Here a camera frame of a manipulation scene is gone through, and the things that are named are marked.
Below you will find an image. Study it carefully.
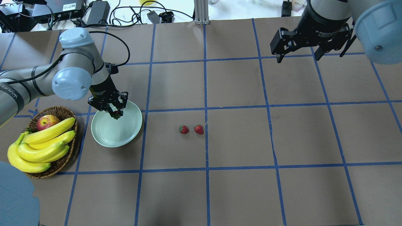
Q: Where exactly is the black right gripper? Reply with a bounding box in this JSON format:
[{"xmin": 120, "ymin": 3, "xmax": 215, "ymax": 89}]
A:
[{"xmin": 270, "ymin": 5, "xmax": 352, "ymax": 63}]

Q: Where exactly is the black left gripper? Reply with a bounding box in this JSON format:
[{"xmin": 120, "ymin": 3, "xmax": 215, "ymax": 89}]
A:
[{"xmin": 88, "ymin": 75, "xmax": 128, "ymax": 118}]

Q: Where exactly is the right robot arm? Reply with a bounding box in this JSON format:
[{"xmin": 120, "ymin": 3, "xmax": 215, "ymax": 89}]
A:
[{"xmin": 270, "ymin": 0, "xmax": 402, "ymax": 65}]

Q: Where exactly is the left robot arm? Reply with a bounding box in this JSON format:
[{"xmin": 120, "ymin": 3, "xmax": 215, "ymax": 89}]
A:
[{"xmin": 1, "ymin": 28, "xmax": 128, "ymax": 126}]

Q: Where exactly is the light green plate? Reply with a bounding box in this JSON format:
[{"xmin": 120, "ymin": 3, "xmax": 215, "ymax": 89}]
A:
[{"xmin": 91, "ymin": 101, "xmax": 143, "ymax": 148}]

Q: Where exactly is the woven wicker basket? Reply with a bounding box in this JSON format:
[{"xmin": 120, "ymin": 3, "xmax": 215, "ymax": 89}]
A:
[{"xmin": 22, "ymin": 106, "xmax": 79, "ymax": 179}]

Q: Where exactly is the red apple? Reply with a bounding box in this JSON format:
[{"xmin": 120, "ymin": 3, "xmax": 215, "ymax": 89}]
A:
[{"xmin": 36, "ymin": 115, "xmax": 61, "ymax": 131}]

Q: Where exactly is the yellow banana bunch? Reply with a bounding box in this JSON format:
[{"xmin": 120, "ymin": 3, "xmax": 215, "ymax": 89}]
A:
[{"xmin": 7, "ymin": 117, "xmax": 76, "ymax": 173}]

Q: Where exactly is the black power adapter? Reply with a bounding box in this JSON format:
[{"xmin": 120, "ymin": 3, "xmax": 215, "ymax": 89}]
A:
[{"xmin": 86, "ymin": 0, "xmax": 110, "ymax": 25}]

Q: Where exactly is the aluminium frame post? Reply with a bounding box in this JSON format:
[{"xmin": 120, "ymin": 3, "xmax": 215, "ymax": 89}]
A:
[{"xmin": 194, "ymin": 0, "xmax": 210, "ymax": 25}]

